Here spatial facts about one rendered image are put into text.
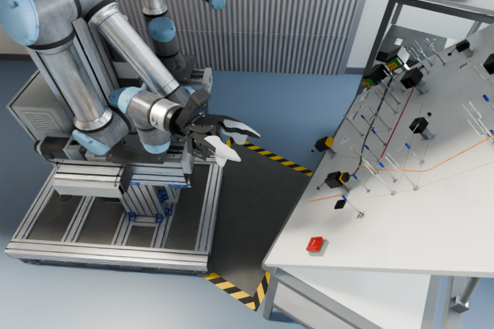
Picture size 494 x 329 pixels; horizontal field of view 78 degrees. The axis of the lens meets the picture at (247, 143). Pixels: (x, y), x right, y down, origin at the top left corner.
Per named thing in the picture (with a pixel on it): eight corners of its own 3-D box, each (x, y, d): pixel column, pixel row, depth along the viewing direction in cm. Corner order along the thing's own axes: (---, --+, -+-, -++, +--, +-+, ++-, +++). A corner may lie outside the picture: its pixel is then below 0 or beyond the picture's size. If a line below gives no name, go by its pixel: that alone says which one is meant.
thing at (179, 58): (151, 74, 150) (147, 57, 143) (159, 57, 160) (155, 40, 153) (181, 76, 150) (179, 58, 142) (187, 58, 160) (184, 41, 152)
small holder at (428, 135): (444, 122, 101) (431, 106, 100) (431, 141, 99) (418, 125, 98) (432, 123, 106) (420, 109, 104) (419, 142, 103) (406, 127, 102)
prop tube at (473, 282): (454, 305, 96) (478, 257, 76) (455, 297, 98) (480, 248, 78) (467, 311, 94) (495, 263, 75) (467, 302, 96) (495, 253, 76)
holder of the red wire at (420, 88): (438, 76, 128) (423, 56, 126) (426, 96, 123) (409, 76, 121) (427, 80, 132) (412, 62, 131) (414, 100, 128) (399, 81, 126)
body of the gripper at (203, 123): (224, 144, 75) (185, 127, 79) (225, 117, 70) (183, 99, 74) (206, 163, 70) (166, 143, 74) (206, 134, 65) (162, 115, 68)
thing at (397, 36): (372, 60, 176) (376, 50, 171) (387, 33, 196) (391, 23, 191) (432, 78, 165) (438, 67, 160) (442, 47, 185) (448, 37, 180)
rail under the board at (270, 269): (261, 268, 125) (262, 262, 120) (353, 103, 191) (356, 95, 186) (273, 275, 123) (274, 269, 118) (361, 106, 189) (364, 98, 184)
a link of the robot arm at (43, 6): (135, 136, 110) (68, -27, 68) (104, 165, 101) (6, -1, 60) (112, 124, 114) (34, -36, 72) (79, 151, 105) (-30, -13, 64)
